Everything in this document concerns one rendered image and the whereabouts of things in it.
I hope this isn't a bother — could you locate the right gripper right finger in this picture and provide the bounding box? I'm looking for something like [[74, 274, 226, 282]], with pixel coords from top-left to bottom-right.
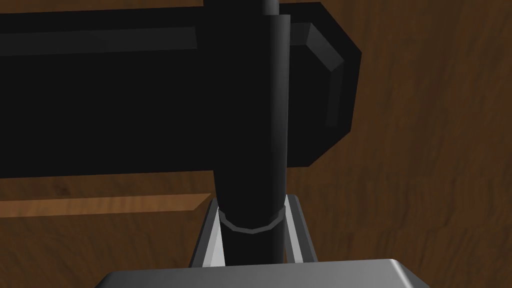
[[283, 193, 319, 265]]

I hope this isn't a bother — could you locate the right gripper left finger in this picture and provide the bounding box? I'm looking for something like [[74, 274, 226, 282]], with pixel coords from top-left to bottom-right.
[[189, 195, 227, 269]]

